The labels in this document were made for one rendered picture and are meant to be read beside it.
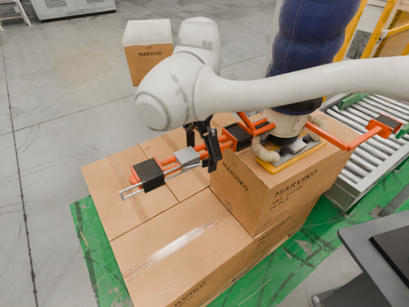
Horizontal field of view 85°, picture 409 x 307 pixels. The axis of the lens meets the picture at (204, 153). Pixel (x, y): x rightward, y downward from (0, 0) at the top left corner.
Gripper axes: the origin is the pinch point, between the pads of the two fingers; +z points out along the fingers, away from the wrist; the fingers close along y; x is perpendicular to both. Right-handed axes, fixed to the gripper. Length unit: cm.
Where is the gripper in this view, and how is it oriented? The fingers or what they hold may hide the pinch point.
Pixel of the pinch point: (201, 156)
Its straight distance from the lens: 76.7
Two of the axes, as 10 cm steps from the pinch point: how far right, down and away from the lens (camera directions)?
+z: 0.0, 7.2, 7.0
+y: -5.5, -5.8, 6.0
